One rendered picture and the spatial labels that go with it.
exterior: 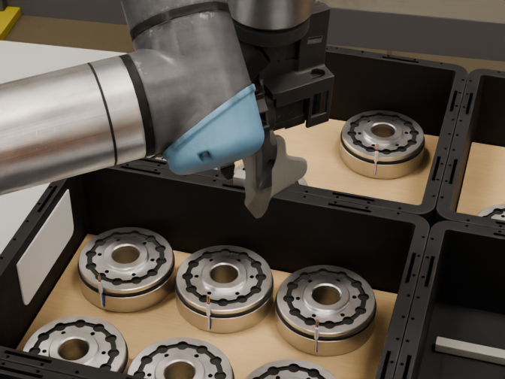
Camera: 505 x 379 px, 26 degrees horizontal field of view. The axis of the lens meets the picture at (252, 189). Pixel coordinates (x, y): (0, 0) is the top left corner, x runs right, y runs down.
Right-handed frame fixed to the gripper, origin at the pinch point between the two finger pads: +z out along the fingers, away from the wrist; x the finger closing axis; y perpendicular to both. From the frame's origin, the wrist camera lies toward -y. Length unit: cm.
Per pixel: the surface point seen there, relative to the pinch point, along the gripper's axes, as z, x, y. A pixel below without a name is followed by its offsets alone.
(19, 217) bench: 34, 39, -11
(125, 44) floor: 120, 175, 61
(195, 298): 14.1, 0.2, -4.1
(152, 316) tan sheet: 17.5, 2.6, -7.8
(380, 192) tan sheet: 18.3, 8.4, 24.7
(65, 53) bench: 39, 75, 10
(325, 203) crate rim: 7.4, 0.8, 11.1
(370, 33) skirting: 112, 139, 122
